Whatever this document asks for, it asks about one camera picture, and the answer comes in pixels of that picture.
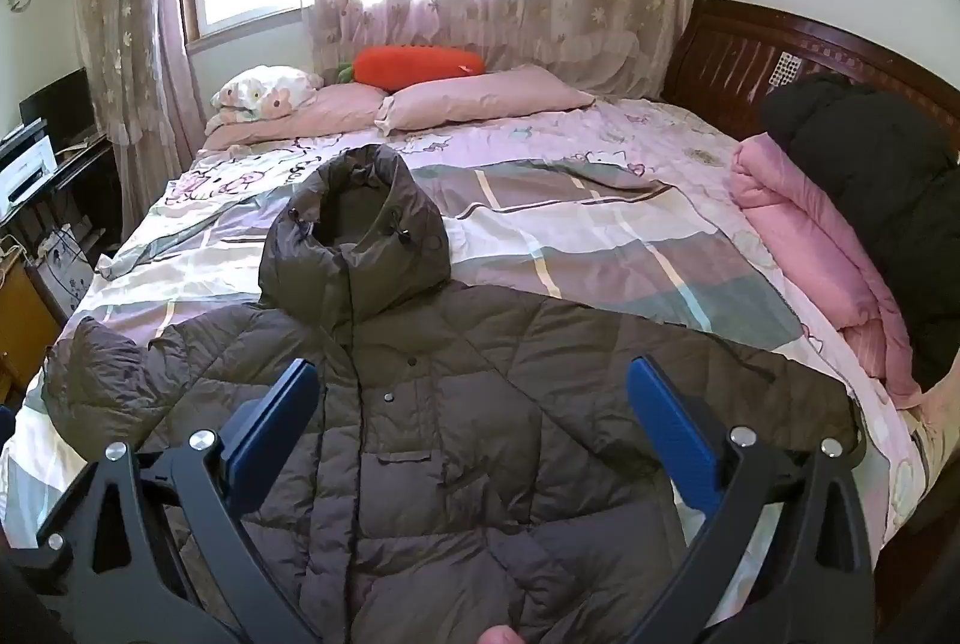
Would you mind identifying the black monitor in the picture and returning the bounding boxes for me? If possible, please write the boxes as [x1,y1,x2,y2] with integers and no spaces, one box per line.
[19,68,95,154]

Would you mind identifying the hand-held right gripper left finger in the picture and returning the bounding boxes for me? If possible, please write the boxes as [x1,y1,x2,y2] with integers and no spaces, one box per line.
[11,359,323,644]

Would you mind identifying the olive-brown puffer jacket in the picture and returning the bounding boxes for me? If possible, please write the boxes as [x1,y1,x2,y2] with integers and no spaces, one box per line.
[41,145,863,644]

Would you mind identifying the floral cartoon pillow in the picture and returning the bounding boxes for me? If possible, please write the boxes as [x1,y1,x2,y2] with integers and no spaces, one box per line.
[210,65,325,116]

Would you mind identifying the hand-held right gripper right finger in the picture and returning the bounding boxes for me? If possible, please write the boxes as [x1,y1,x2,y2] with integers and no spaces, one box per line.
[626,355,878,644]

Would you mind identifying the orange carrot plush pillow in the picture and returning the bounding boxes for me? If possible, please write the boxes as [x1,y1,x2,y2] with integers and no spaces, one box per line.
[335,44,487,90]

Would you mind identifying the white sticker sheet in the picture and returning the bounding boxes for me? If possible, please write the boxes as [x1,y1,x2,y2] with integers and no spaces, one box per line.
[765,50,805,90]

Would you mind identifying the small pink pillow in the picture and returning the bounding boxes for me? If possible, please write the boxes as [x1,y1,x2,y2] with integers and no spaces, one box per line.
[202,85,387,150]

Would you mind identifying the black coat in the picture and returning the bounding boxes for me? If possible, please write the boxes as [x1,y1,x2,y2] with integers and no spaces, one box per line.
[757,72,960,390]

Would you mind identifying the dark desk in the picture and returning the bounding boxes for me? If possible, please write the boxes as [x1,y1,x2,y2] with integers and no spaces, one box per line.
[0,130,121,345]

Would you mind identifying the large pink pillow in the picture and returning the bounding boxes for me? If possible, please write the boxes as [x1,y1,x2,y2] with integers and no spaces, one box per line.
[375,65,597,136]

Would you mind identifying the yellow wooden cabinet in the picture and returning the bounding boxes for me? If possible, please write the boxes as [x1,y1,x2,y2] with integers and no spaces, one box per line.
[0,254,65,405]

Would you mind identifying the dark wooden headboard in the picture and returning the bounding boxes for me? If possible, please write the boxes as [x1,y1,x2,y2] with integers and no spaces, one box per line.
[660,0,960,157]

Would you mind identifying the pink floral drape curtain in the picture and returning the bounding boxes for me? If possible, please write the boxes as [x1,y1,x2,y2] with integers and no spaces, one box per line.
[71,0,207,240]

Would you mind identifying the folded pink quilt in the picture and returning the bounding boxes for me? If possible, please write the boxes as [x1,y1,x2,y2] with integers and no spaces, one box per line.
[731,134,927,409]

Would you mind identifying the white printer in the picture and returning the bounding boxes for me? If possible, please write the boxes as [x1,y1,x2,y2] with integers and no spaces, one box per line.
[0,119,57,202]

